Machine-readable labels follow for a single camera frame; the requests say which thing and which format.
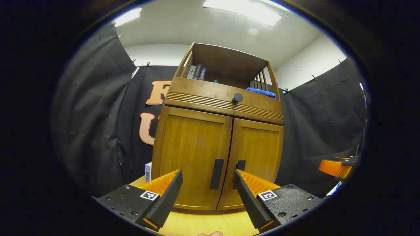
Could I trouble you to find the wooden drawer with black knob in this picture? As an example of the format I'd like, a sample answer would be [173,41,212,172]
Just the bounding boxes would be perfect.
[164,77,284,125]

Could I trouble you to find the wooden double-door shoe cabinet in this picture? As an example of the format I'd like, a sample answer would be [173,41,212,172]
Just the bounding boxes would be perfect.
[152,43,284,211]

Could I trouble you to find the wooden shoe cabinet door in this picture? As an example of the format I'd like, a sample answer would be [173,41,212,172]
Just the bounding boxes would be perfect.
[217,118,284,211]
[153,106,233,210]

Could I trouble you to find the folded blue towel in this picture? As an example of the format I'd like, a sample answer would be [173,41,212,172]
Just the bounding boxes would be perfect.
[245,87,277,99]

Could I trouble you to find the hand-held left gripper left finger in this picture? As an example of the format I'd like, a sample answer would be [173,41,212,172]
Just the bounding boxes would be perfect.
[92,169,183,232]

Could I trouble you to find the black backdrop cloth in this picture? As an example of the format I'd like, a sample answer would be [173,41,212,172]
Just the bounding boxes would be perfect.
[51,25,369,199]

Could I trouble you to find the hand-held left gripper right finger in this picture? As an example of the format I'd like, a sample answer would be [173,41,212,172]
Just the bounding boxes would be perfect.
[233,169,325,233]

